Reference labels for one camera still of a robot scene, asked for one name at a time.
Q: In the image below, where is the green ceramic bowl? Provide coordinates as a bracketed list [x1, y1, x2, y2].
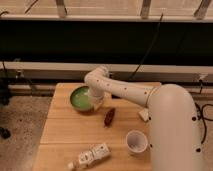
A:
[70, 86, 94, 112]

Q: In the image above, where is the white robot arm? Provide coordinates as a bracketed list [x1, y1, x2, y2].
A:
[84, 66, 206, 171]

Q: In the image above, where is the white rectangular sponge block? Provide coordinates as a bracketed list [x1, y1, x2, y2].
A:
[138, 108, 149, 122]

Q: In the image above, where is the white paper cup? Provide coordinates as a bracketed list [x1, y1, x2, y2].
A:
[125, 130, 148, 155]

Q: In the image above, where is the black object at left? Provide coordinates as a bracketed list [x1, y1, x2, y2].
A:
[0, 80, 11, 139]

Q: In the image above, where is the black floor cable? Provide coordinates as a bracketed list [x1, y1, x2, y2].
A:
[195, 79, 213, 146]

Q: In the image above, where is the black cable on wall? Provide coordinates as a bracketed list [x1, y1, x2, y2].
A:
[128, 13, 165, 82]

